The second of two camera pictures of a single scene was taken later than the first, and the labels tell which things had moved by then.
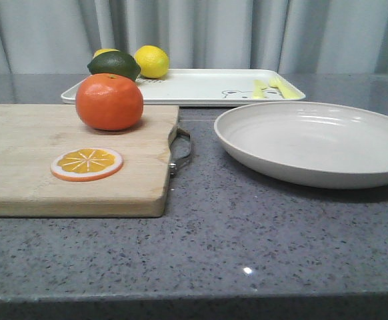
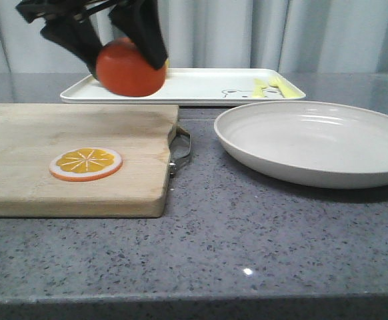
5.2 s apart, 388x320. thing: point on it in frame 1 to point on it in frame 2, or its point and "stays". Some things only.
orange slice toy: x=85 y=164 stays
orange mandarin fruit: x=109 y=101 to x=122 y=69
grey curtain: x=315 y=37 stays
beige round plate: x=327 y=145 stays
